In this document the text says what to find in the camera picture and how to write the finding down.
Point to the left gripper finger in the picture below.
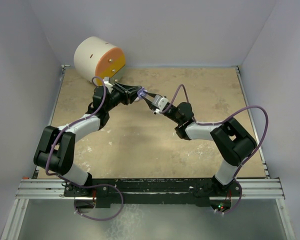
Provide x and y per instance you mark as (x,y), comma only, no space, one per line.
(132,96)
(126,88)

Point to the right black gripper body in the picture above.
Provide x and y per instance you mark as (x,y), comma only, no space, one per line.
(169,113)

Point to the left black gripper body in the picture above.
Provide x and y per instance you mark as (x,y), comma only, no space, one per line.
(118,95)

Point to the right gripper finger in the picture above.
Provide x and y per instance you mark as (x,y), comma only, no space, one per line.
(149,95)
(149,103)

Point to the purple earbud charging case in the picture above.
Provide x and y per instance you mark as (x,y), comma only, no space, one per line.
(141,92)

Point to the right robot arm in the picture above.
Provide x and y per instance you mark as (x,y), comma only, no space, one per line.
(231,139)

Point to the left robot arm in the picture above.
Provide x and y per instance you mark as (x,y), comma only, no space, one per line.
(56,147)

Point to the round mini drawer cabinet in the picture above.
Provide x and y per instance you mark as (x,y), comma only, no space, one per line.
(97,57)

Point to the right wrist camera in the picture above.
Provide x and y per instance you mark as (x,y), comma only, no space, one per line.
(159,103)

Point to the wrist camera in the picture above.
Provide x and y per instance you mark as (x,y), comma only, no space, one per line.
(159,103)
(108,84)

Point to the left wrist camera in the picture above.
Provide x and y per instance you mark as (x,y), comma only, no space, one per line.
(108,84)

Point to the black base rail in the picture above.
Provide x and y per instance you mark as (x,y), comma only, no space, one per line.
(201,192)

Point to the aluminium frame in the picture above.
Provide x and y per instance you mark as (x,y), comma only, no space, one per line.
(138,144)

